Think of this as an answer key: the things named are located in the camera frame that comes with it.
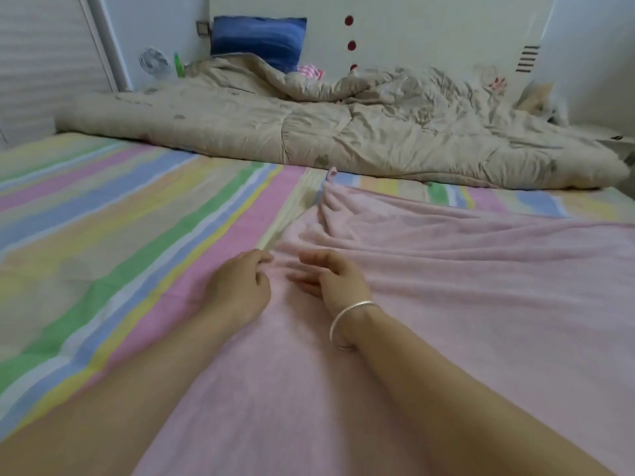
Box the person's right hand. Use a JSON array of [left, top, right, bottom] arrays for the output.
[[286, 249, 376, 328]]

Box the person's left hand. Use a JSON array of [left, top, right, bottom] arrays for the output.
[[201, 249, 274, 333]]

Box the pink fleece blanket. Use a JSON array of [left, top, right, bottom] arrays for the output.
[[131, 168, 635, 476]]

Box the person's left forearm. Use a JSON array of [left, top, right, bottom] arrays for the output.
[[0, 312, 239, 476]]

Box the person's right forearm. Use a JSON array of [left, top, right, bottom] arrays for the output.
[[337, 307, 616, 476]]

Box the striped pastel bed sheet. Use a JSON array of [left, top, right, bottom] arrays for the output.
[[0, 132, 635, 442]]

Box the beige quilt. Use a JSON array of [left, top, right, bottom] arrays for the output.
[[56, 52, 631, 190]]

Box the small white desk fan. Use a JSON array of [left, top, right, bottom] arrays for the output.
[[139, 47, 173, 79]]

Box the blue pillow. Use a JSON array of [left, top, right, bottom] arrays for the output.
[[209, 15, 309, 74]]

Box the white headboard with red dots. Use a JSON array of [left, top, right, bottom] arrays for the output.
[[208, 0, 559, 95]]

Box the cream plush toy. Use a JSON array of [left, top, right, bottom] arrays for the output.
[[514, 79, 572, 127]]

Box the white nightstand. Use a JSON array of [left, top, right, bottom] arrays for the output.
[[570, 122, 635, 163]]

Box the silver bracelet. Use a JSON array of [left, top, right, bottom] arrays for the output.
[[328, 300, 384, 350]]

